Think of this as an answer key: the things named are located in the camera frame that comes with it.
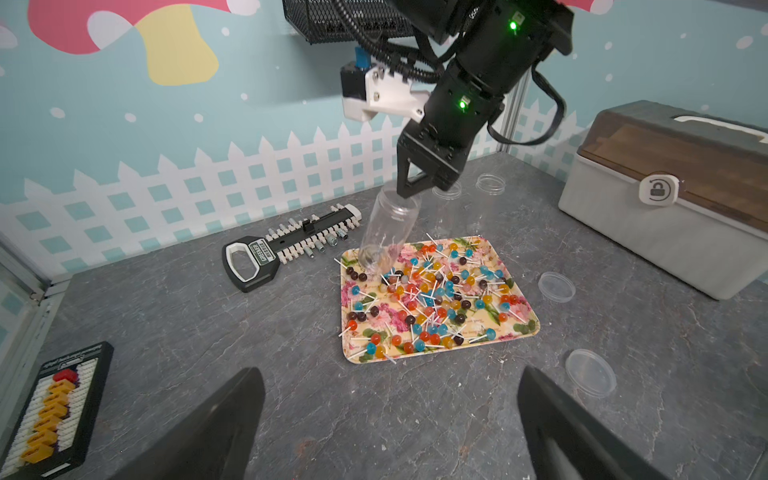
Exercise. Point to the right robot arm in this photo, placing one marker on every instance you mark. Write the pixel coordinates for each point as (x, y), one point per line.
(470, 55)

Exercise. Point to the pile of lollipops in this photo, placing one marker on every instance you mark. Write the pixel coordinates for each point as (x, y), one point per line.
(432, 294)

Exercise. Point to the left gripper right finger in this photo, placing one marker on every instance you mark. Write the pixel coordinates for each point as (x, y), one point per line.
(565, 441)

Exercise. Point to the black parallel charging board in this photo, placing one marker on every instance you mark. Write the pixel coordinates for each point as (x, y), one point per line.
(53, 433)

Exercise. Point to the floral rectangular tray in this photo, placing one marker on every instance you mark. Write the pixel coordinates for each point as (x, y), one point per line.
(438, 300)

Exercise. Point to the brown plastic toolbox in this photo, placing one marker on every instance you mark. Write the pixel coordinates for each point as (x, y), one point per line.
(685, 191)

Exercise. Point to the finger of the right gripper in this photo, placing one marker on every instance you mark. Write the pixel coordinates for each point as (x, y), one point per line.
(407, 186)

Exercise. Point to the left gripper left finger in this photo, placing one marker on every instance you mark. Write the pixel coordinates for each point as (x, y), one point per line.
(213, 442)

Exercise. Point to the black socket holder rail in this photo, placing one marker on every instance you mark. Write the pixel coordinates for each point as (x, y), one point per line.
(252, 261)

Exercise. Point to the clear candy jar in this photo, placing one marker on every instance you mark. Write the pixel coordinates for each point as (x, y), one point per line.
(442, 208)
(390, 223)
(488, 190)

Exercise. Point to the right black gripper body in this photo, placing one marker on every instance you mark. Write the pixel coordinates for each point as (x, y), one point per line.
(442, 162)

